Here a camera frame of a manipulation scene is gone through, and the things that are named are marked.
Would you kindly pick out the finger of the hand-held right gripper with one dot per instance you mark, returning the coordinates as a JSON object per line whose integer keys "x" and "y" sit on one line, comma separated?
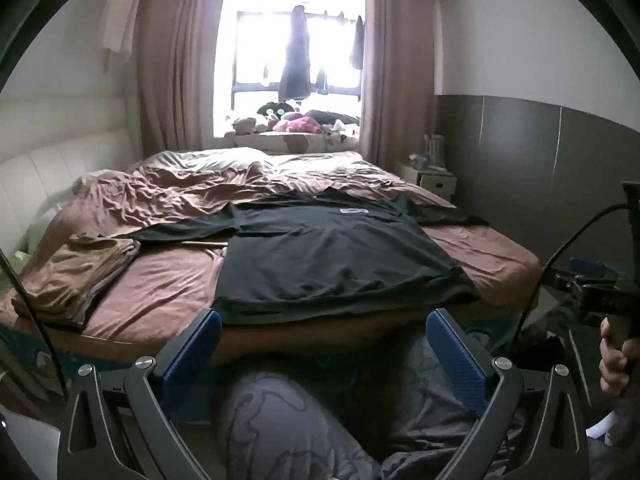
{"x": 587, "y": 265}

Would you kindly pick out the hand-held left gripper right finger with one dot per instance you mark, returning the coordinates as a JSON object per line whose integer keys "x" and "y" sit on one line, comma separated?
{"x": 460, "y": 360}

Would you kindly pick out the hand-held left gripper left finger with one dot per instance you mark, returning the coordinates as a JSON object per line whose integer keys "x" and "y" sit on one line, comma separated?
{"x": 200, "y": 355}

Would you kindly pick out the black t-shirt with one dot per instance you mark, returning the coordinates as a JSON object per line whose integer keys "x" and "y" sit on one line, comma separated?
{"x": 325, "y": 250}

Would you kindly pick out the person's right hand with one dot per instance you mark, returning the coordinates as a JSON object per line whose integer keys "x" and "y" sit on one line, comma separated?
{"x": 612, "y": 370}

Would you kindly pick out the bed with brown blanket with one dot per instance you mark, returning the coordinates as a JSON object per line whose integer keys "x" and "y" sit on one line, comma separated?
{"x": 165, "y": 285}

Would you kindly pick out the person's grey patterned pants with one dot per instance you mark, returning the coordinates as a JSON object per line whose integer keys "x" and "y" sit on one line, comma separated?
{"x": 280, "y": 425}

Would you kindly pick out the bed with printed sheet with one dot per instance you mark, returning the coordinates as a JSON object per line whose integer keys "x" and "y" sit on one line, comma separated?
{"x": 310, "y": 342}

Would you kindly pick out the folded brown garments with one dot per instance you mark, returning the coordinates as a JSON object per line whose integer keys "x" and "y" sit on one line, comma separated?
{"x": 65, "y": 275}

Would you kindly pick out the white nightstand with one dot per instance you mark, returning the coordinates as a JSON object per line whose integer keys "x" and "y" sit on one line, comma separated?
{"x": 435, "y": 182}

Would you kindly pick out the white upright papers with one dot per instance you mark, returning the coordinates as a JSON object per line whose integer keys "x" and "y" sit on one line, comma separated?
{"x": 434, "y": 150}

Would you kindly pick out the grey cup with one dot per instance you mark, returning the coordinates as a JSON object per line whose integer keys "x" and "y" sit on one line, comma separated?
{"x": 418, "y": 161}

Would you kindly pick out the beige rumpled duvet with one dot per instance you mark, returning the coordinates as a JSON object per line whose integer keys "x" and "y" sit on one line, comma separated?
{"x": 225, "y": 157}

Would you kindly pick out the white padded headboard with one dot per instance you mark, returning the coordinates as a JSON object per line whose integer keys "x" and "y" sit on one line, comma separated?
{"x": 50, "y": 175}

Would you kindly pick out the beige plush toy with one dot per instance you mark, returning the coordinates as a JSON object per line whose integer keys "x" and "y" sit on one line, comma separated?
{"x": 245, "y": 125}

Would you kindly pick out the pink crumpled cloth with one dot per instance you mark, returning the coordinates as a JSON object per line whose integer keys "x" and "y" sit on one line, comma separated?
{"x": 300, "y": 125}

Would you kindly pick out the small dark hanging garment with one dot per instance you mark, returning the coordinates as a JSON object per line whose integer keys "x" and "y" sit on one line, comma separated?
{"x": 321, "y": 82}

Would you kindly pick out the bright window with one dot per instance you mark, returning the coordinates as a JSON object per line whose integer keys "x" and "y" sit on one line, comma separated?
{"x": 260, "y": 60}

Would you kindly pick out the long dark hanging garment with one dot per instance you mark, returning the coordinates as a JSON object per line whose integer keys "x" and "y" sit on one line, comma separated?
{"x": 295, "y": 60}

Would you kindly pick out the narrow dark hanging garment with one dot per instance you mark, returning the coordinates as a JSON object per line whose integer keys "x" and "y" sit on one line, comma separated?
{"x": 356, "y": 45}

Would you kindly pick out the white hanging cloth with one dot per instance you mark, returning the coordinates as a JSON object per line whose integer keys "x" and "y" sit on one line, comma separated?
{"x": 120, "y": 10}

